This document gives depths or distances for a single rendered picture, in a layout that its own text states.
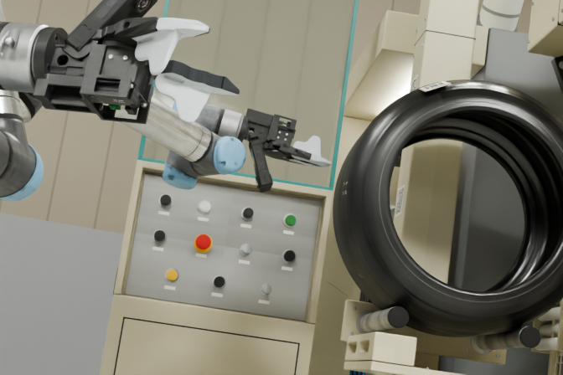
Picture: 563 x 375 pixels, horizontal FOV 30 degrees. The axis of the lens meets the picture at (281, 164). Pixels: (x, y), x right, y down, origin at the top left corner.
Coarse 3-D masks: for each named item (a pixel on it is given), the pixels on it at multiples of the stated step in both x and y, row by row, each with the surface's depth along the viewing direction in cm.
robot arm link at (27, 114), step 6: (24, 96) 199; (30, 96) 200; (24, 102) 199; (30, 102) 200; (36, 102) 202; (24, 108) 200; (30, 108) 201; (36, 108) 203; (24, 114) 201; (30, 114) 202; (24, 120) 203; (30, 120) 204
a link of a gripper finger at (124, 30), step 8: (120, 24) 108; (128, 24) 107; (136, 24) 106; (144, 24) 106; (152, 24) 106; (112, 32) 109; (120, 32) 107; (128, 32) 107; (136, 32) 107; (144, 32) 106; (152, 32) 106; (120, 40) 109; (128, 40) 108
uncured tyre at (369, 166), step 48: (432, 96) 225; (480, 96) 225; (528, 96) 230; (384, 144) 222; (480, 144) 251; (528, 144) 249; (336, 192) 237; (384, 192) 219; (528, 192) 250; (336, 240) 239; (384, 240) 218; (528, 240) 248; (384, 288) 219; (432, 288) 216; (528, 288) 218
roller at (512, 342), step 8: (520, 328) 220; (528, 328) 218; (480, 336) 247; (488, 336) 240; (496, 336) 234; (504, 336) 228; (512, 336) 222; (520, 336) 218; (528, 336) 217; (536, 336) 218; (480, 344) 247; (488, 344) 240; (496, 344) 235; (504, 344) 229; (512, 344) 224; (520, 344) 219; (528, 344) 217; (536, 344) 217
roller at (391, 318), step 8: (376, 312) 232; (384, 312) 221; (392, 312) 216; (400, 312) 216; (360, 320) 249; (368, 320) 238; (376, 320) 228; (384, 320) 219; (392, 320) 215; (400, 320) 215; (408, 320) 216; (368, 328) 241; (376, 328) 232; (384, 328) 225; (392, 328) 219
